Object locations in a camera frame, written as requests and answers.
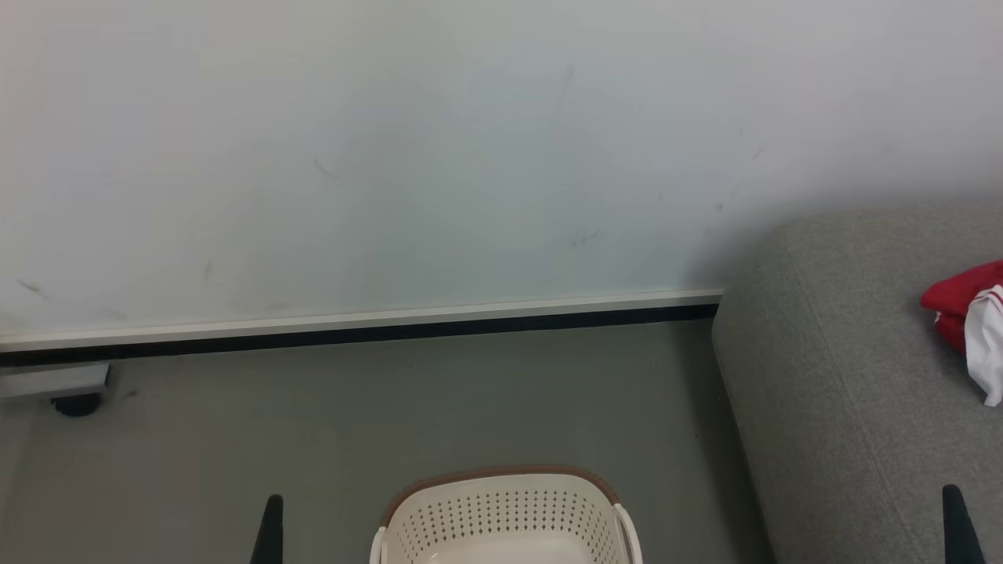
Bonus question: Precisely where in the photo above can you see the red and white garment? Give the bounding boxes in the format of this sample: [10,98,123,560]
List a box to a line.
[919,261,1003,408]

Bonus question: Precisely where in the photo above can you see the black caster wheel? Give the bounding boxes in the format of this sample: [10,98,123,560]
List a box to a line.
[51,393,103,418]

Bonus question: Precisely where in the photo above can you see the grey cart base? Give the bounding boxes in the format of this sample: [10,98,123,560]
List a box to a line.
[0,362,112,402]

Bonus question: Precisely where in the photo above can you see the cream perforated laundry basket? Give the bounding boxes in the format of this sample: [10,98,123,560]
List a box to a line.
[370,466,643,564]

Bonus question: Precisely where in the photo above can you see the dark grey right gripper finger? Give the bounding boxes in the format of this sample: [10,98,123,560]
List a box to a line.
[942,484,986,564]

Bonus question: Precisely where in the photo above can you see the white and black baseboard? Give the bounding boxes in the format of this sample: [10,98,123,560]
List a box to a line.
[0,288,723,367]

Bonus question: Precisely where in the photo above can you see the grey fabric sofa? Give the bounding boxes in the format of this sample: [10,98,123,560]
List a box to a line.
[711,205,1003,564]

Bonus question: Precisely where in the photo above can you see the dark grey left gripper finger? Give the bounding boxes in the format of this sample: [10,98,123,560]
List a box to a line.
[251,493,284,564]

